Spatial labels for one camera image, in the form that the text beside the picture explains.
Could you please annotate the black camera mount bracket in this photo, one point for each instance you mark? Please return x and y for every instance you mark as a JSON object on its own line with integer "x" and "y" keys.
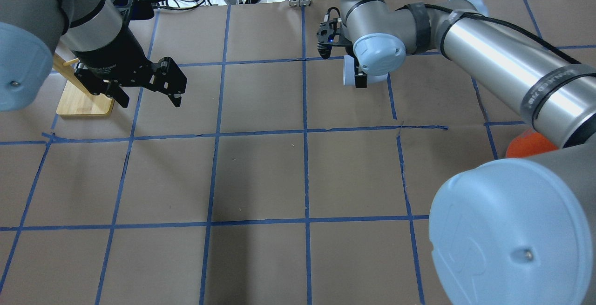
{"x": 134, "y": 10}

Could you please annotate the wooden cup stand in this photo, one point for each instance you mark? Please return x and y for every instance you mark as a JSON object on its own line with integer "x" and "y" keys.
{"x": 75, "y": 99}

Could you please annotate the orange can container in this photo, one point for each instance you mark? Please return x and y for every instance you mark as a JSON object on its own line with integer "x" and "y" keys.
{"x": 529, "y": 143}

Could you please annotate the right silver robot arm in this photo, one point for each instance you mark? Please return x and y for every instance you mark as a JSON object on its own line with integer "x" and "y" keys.
{"x": 514, "y": 231}

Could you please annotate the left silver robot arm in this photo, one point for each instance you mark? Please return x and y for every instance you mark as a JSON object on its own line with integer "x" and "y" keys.
{"x": 97, "y": 33}

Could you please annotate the white plastic cup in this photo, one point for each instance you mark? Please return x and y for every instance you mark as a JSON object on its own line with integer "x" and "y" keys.
{"x": 348, "y": 73}

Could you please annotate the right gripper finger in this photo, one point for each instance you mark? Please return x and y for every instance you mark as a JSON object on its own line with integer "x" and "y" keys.
{"x": 361, "y": 78}

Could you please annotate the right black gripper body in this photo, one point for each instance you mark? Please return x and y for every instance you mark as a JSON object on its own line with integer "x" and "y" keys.
{"x": 360, "y": 80}

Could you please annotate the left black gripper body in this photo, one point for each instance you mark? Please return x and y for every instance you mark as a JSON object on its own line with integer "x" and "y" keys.
{"x": 111, "y": 52}

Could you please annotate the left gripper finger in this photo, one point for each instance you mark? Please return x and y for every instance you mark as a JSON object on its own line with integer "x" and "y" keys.
{"x": 168, "y": 79}
{"x": 113, "y": 90}

